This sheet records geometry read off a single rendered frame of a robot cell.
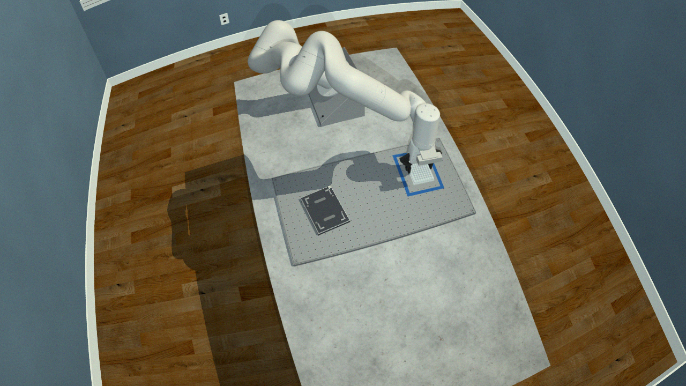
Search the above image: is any blue tape outline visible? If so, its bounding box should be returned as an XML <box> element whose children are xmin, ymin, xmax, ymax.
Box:
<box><xmin>393</xmin><ymin>153</ymin><xmax>444</xmax><ymax>196</ymax></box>

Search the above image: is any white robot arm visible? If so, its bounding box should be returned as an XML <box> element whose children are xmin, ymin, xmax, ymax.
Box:
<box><xmin>248</xmin><ymin>20</ymin><xmax>443</xmax><ymax>166</ymax></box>

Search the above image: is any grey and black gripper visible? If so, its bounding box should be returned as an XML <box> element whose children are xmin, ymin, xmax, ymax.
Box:
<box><xmin>399</xmin><ymin>139</ymin><xmax>433</xmax><ymax>174</ymax></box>

